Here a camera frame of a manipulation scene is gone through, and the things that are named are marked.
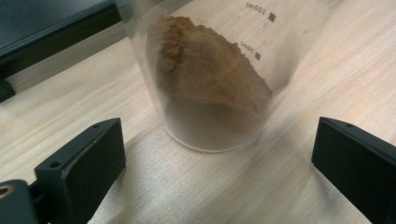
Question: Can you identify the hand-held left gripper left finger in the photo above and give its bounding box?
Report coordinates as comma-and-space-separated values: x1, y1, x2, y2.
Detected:
34, 117, 127, 224

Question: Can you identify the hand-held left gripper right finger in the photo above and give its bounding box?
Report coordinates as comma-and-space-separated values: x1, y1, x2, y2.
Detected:
311, 116, 396, 224

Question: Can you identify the black metal shelf rack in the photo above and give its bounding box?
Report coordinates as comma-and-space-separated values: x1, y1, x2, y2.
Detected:
0, 0, 123, 104

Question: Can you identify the glass jar with brown powder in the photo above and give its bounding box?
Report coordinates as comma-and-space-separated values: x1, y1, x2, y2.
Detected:
115, 0, 316, 154

